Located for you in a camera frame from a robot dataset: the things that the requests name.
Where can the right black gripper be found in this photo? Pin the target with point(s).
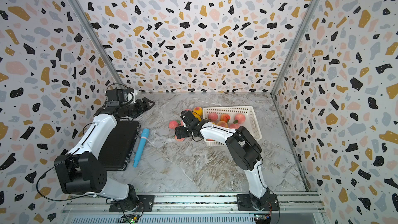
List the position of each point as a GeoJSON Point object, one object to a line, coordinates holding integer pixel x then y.
{"type": "Point", "coordinates": [180, 133]}

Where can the blue cylindrical tube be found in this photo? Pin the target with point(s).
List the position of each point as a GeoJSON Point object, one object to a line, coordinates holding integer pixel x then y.
{"type": "Point", "coordinates": [141, 146]}

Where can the orange pink peach front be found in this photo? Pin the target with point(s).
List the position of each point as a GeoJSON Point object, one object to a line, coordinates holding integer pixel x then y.
{"type": "Point", "coordinates": [222, 124]}

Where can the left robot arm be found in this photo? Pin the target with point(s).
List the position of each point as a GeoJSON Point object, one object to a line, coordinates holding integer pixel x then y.
{"type": "Point", "coordinates": [80, 172]}

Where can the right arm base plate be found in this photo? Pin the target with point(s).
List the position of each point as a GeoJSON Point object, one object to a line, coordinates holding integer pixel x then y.
{"type": "Point", "coordinates": [247, 202]}

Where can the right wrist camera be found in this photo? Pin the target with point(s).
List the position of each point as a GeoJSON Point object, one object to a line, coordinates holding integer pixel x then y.
{"type": "Point", "coordinates": [188, 116]}

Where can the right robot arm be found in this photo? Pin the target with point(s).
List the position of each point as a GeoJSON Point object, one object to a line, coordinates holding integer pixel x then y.
{"type": "Point", "coordinates": [245, 152]}

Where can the yellow peach back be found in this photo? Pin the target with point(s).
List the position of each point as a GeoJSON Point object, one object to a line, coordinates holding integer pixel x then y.
{"type": "Point", "coordinates": [198, 112]}

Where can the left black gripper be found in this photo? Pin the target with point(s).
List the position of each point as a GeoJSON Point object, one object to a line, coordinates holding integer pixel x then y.
{"type": "Point", "coordinates": [141, 109]}

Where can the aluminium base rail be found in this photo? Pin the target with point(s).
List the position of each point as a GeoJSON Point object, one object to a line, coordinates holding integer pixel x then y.
{"type": "Point", "coordinates": [201, 208]}

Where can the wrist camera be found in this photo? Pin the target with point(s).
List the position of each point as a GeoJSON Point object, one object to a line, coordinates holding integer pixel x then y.
{"type": "Point", "coordinates": [188, 116]}
{"type": "Point", "coordinates": [120, 97]}

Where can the black case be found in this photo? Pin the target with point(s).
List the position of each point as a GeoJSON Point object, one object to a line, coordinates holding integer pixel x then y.
{"type": "Point", "coordinates": [118, 147]}

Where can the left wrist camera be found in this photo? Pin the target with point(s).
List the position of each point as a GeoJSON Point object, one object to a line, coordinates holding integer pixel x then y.
{"type": "Point", "coordinates": [120, 97]}

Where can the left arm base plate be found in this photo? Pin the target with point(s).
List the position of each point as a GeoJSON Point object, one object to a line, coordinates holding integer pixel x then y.
{"type": "Point", "coordinates": [138, 204]}

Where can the right aluminium corner post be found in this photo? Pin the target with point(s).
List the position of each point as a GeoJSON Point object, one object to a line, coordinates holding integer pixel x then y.
{"type": "Point", "coordinates": [295, 44]}

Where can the white perforated plastic basket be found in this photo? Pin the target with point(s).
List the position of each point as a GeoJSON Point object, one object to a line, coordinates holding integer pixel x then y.
{"type": "Point", "coordinates": [251, 123]}

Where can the orange red lone peach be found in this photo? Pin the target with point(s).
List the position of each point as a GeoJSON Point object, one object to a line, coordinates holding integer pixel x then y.
{"type": "Point", "coordinates": [225, 117]}

